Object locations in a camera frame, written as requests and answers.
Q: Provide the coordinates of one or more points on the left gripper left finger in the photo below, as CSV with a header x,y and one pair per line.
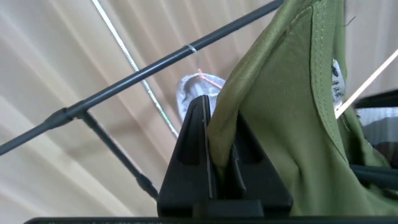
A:
x,y
189,174

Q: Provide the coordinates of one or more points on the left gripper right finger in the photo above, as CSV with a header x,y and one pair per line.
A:
x,y
264,186

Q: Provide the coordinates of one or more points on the green garment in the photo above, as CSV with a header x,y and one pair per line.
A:
x,y
286,109

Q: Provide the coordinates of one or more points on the pale grey shorts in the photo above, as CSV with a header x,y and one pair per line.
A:
x,y
192,90

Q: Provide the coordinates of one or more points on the black clothes rack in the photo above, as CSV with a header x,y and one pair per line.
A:
x,y
124,82

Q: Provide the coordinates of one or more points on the beige curtain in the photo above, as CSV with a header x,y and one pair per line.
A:
x,y
46,77

